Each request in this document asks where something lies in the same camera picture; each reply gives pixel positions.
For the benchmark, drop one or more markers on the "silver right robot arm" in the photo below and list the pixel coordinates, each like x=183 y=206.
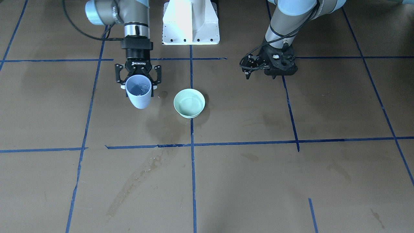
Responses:
x=134 y=16

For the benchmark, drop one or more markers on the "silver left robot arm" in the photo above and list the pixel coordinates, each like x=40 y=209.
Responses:
x=289 y=17

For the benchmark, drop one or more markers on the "mint green bowl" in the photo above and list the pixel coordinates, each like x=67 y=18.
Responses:
x=189 y=103

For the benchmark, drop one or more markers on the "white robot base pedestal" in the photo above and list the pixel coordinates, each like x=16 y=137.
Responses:
x=190 y=22

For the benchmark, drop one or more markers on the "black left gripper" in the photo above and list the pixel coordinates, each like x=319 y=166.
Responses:
x=262 y=59

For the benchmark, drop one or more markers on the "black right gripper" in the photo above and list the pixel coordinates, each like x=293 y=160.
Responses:
x=137 y=58

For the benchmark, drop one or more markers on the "light blue plastic cup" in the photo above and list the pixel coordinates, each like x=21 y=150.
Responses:
x=138 y=89

